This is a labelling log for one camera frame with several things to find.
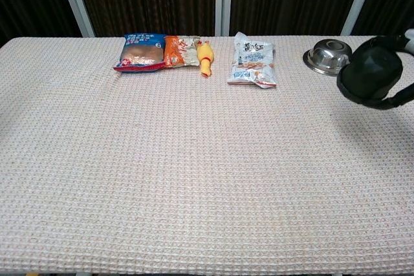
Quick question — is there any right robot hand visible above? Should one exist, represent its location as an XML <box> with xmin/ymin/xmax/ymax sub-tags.
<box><xmin>351</xmin><ymin>28</ymin><xmax>414</xmax><ymax>111</ymax></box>

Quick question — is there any black dice cup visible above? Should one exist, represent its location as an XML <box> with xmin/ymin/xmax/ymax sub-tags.
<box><xmin>348</xmin><ymin>36</ymin><xmax>404</xmax><ymax>101</ymax></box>

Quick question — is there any black dice tray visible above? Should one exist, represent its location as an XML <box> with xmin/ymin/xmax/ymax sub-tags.
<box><xmin>336</xmin><ymin>63</ymin><xmax>389</xmax><ymax>107</ymax></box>

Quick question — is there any stainless steel bowl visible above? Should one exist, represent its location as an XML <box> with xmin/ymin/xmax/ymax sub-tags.
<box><xmin>302</xmin><ymin>38</ymin><xmax>354</xmax><ymax>78</ymax></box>

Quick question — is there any white snack bag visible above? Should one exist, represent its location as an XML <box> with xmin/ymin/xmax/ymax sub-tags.
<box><xmin>226</xmin><ymin>31</ymin><xmax>278</xmax><ymax>90</ymax></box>

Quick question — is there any yellow rubber chicken toy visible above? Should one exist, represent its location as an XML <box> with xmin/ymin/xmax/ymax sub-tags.
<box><xmin>196</xmin><ymin>39</ymin><xmax>215</xmax><ymax>78</ymax></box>

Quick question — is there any orange snack bag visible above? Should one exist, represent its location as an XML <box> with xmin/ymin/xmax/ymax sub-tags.
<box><xmin>163</xmin><ymin>35</ymin><xmax>202</xmax><ymax>69</ymax></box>

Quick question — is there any pink waffle tablecloth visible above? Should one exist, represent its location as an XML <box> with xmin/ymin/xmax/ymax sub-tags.
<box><xmin>0</xmin><ymin>34</ymin><xmax>414</xmax><ymax>274</ymax></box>

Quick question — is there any blue snack bag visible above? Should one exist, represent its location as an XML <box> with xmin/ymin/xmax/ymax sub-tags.
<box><xmin>113</xmin><ymin>32</ymin><xmax>168</xmax><ymax>72</ymax></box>

